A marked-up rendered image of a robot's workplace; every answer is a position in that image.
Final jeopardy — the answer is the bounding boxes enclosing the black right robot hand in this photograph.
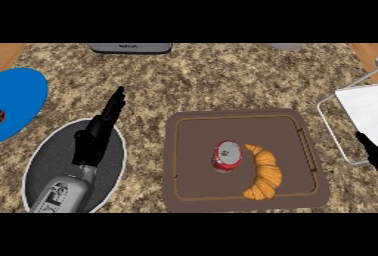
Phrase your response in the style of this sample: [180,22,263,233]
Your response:
[354,131,378,172]

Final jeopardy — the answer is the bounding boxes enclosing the golden croissant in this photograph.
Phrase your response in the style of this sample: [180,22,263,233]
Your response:
[241,143,283,201]

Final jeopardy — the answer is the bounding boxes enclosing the brown tray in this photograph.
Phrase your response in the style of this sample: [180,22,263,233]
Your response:
[162,108,332,213]

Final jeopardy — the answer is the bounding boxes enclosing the red can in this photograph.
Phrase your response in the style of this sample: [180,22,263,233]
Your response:
[211,139,244,174]

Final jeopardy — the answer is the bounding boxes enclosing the grey round object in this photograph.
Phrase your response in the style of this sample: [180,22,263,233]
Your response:
[267,43,306,52]

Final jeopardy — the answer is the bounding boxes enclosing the dark grey flat appliance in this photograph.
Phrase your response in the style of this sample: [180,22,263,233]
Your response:
[89,43,174,55]

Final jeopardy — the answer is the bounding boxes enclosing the dark grey oval plate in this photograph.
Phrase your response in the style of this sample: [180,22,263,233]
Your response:
[21,117,128,214]

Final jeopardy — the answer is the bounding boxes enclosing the blue round plate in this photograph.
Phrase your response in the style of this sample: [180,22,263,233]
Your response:
[0,68,50,143]

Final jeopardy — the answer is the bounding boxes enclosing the white wire tiered shelf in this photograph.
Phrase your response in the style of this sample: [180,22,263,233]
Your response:
[316,58,378,167]

